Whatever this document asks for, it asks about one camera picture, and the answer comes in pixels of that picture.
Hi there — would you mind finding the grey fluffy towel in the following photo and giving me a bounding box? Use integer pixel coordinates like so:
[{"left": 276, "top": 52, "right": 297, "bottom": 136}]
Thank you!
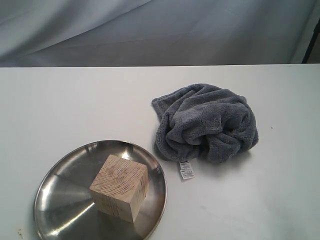
[{"left": 151, "top": 83, "right": 259, "bottom": 163}]

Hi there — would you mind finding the light wooden cube block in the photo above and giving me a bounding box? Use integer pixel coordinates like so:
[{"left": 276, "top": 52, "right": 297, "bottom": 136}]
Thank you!
[{"left": 89, "top": 154, "right": 149, "bottom": 223}]

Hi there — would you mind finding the round stainless steel plate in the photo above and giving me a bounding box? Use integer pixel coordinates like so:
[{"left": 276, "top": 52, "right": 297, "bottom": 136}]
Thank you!
[{"left": 33, "top": 140, "right": 167, "bottom": 240}]

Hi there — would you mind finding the grey backdrop curtain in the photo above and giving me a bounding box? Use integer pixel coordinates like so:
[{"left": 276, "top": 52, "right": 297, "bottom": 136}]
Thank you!
[{"left": 0, "top": 0, "right": 320, "bottom": 67}]

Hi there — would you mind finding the black stand pole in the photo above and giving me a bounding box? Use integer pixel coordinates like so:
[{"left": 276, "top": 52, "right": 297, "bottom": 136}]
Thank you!
[{"left": 301, "top": 21, "right": 320, "bottom": 64}]

